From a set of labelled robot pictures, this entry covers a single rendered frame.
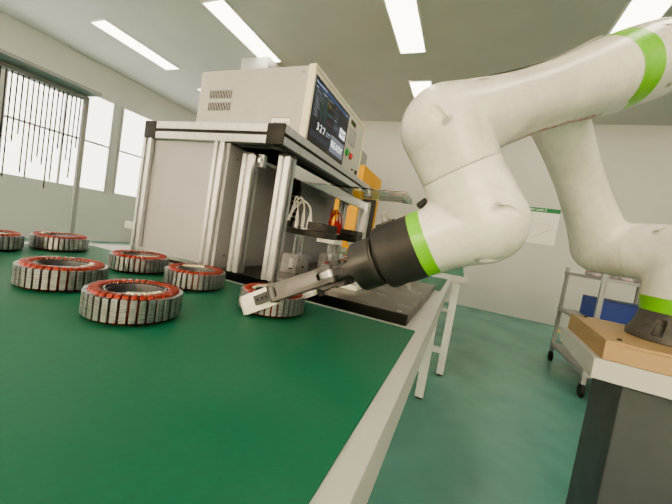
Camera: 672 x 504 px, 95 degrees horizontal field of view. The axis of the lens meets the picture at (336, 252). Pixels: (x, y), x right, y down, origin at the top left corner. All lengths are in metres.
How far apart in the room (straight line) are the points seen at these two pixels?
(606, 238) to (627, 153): 5.80
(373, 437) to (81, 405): 0.21
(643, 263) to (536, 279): 5.32
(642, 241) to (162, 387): 0.92
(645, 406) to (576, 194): 0.45
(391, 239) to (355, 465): 0.26
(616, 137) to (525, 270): 2.44
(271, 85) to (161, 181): 0.39
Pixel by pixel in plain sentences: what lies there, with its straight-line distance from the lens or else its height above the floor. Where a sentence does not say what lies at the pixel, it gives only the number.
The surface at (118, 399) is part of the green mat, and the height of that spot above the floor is 0.75.
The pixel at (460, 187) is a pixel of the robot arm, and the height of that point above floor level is 0.97.
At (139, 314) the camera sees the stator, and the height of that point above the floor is 0.77.
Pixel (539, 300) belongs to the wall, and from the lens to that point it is 6.27.
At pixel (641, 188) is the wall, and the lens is 6.69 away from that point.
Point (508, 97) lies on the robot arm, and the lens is 0.46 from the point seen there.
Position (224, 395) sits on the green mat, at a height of 0.75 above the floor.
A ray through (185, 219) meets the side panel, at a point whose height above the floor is 0.87.
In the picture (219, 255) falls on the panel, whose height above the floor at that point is 0.80.
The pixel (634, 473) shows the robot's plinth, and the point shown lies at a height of 0.53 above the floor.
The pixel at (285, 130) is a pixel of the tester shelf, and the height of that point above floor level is 1.10.
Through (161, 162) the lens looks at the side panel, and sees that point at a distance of 0.97.
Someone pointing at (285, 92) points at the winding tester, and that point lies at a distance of 0.94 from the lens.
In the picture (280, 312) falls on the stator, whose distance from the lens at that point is 0.50.
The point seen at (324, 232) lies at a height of 0.90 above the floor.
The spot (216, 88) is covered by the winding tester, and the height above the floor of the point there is 1.27.
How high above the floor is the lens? 0.90
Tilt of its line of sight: 3 degrees down
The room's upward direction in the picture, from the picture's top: 9 degrees clockwise
